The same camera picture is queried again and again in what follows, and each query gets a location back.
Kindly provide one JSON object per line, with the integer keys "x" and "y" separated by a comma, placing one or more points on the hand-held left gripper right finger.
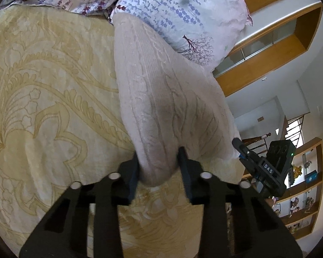
{"x": 185, "y": 178}

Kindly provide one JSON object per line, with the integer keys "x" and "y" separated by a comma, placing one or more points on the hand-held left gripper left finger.
{"x": 132, "y": 178}

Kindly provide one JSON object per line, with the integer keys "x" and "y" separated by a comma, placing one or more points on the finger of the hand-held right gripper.
{"x": 242, "y": 147}

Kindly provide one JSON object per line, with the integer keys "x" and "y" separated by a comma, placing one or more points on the white knitted blanket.
{"x": 156, "y": 99}

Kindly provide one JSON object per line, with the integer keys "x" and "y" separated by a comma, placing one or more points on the golden figurine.
{"x": 296, "y": 169}

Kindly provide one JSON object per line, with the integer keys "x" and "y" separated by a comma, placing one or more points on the wooden display shelf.
{"x": 298, "y": 194}

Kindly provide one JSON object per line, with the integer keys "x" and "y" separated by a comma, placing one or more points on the blue box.
{"x": 311, "y": 177}

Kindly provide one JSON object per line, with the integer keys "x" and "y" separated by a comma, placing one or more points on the wooden stair railing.
{"x": 293, "y": 129}

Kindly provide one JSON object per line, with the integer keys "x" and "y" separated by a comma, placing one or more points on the wooden framed glass wardrobe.
{"x": 258, "y": 70}

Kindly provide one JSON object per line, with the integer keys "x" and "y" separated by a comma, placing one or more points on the yellow patterned blanket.
{"x": 43, "y": 86}

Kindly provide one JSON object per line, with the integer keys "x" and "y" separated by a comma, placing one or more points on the lavender tree print pillow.
{"x": 183, "y": 13}

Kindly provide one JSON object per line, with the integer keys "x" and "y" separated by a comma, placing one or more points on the small brown wall plaque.
{"x": 260, "y": 118}

